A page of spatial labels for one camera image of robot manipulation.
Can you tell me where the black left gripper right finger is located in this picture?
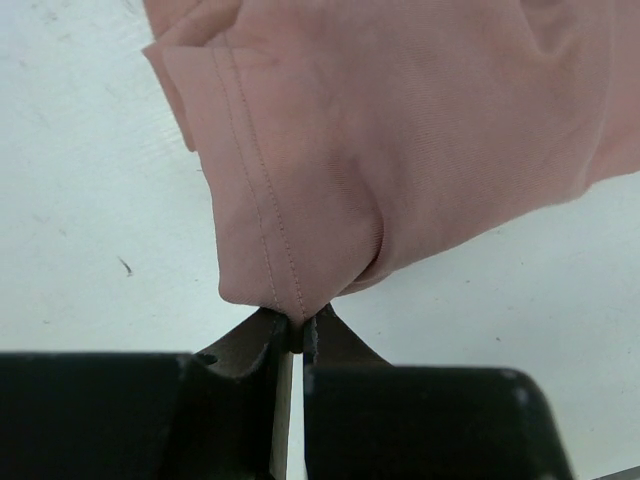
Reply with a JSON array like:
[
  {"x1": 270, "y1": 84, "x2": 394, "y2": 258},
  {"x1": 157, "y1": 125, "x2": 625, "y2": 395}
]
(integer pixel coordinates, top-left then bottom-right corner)
[{"x1": 303, "y1": 307, "x2": 573, "y2": 480}]

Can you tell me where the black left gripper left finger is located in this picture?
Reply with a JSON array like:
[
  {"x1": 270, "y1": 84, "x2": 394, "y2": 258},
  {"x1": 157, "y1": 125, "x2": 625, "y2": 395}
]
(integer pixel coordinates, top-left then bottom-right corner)
[{"x1": 1, "y1": 309, "x2": 291, "y2": 479}]

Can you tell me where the pink printed t-shirt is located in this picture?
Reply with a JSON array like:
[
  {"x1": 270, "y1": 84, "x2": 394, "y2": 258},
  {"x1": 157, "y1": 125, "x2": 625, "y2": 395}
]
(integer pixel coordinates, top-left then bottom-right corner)
[{"x1": 145, "y1": 1, "x2": 639, "y2": 323}]

